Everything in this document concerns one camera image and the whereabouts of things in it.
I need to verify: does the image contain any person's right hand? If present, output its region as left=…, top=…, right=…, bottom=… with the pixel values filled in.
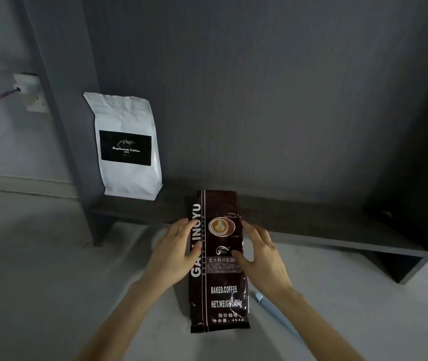
left=233, top=221, right=294, bottom=300

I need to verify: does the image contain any person's left hand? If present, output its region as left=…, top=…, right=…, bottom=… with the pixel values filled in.
left=143, top=218, right=199, bottom=289

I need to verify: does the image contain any dark brown coffee bag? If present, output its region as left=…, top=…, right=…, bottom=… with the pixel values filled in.
left=189, top=190, right=251, bottom=334

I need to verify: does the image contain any person's right forearm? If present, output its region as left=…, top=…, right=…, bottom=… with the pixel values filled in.
left=273, top=286, right=367, bottom=361

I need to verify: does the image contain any person's left forearm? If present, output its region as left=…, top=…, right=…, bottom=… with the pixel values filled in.
left=72, top=278, right=171, bottom=361

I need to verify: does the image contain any light blue pen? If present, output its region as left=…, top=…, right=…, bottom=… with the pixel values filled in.
left=250, top=291, right=302, bottom=336

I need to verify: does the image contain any white coffee bag black label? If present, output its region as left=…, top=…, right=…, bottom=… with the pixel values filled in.
left=83, top=92, right=164, bottom=201

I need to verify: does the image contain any dark grey shelf unit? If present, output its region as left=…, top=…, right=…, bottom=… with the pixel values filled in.
left=22, top=0, right=428, bottom=285

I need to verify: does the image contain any white wall socket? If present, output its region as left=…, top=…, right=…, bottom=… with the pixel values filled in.
left=13, top=73, right=49, bottom=113

